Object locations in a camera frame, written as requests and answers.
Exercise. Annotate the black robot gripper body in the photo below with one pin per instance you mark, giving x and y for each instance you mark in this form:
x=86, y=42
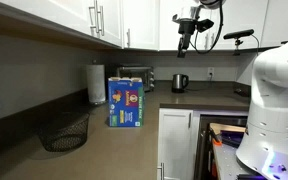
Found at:
x=187, y=18

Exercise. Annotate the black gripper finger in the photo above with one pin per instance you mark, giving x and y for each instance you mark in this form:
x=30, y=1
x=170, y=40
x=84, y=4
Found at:
x=182, y=46

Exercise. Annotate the black wire mesh basket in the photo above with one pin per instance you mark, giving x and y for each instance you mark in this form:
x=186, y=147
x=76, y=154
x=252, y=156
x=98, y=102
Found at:
x=66, y=132

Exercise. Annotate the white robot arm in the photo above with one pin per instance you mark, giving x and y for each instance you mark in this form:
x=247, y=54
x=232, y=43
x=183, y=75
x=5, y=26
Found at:
x=264, y=146

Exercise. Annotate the silver toaster oven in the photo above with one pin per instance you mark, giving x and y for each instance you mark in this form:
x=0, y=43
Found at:
x=144, y=72

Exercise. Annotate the white upper cabinets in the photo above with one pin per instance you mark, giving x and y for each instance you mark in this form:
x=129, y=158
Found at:
x=147, y=24

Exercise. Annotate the blue snack cracker box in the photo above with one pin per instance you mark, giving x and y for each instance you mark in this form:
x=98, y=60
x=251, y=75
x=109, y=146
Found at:
x=126, y=102

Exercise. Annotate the white lower cabinet door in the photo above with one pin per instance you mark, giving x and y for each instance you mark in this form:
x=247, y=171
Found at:
x=174, y=136

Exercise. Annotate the white paper towel roll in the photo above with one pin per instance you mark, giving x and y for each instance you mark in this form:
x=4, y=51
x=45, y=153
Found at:
x=96, y=83

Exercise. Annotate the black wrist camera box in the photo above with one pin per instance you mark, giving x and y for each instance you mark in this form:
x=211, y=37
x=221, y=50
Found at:
x=204, y=25

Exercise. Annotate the black camera on stand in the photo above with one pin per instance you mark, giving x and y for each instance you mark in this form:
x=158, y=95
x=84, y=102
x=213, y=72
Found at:
x=236, y=36

